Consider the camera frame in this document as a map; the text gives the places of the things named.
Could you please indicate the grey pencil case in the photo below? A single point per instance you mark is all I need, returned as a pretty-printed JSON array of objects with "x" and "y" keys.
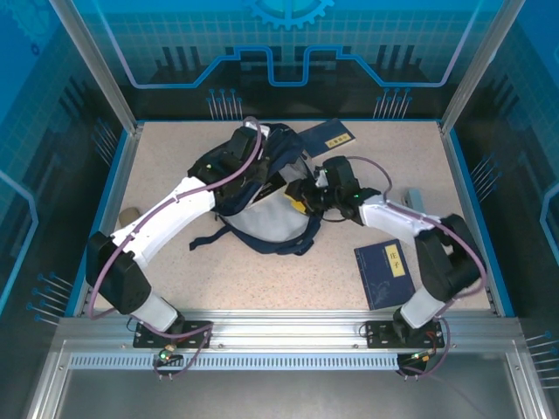
[{"x": 417, "y": 201}]

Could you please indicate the aluminium side rail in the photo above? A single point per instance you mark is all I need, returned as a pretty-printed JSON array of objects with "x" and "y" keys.
[
  {"x": 452, "y": 153},
  {"x": 129, "y": 153}
]

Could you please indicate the grey metal panel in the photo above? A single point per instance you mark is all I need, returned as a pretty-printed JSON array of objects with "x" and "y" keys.
[{"x": 284, "y": 393}]

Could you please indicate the navy blue backpack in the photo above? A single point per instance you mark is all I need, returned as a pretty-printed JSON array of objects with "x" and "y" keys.
[{"x": 271, "y": 218}]

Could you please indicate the blue book wide yellow label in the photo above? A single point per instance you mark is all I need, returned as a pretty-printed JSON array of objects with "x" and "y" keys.
[{"x": 327, "y": 137}]

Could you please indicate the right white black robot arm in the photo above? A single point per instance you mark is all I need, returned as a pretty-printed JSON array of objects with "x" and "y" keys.
[{"x": 393, "y": 216}]

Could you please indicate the aluminium front rail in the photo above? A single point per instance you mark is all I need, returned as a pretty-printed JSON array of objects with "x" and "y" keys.
[{"x": 284, "y": 327}]

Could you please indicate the aluminium frame post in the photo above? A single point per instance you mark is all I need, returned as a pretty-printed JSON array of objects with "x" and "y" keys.
[
  {"x": 478, "y": 65},
  {"x": 98, "y": 65}
]

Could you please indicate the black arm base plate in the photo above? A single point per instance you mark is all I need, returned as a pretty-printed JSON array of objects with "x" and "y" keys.
[
  {"x": 375, "y": 334},
  {"x": 196, "y": 334}
]

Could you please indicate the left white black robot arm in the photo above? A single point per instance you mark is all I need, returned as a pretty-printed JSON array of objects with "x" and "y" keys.
[{"x": 174, "y": 209}]

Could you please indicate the blue book with bird drawing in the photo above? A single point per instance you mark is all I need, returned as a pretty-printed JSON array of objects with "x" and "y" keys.
[{"x": 384, "y": 275}]

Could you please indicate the brown cardboard roll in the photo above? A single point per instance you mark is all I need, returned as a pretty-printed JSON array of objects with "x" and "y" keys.
[{"x": 129, "y": 216}]

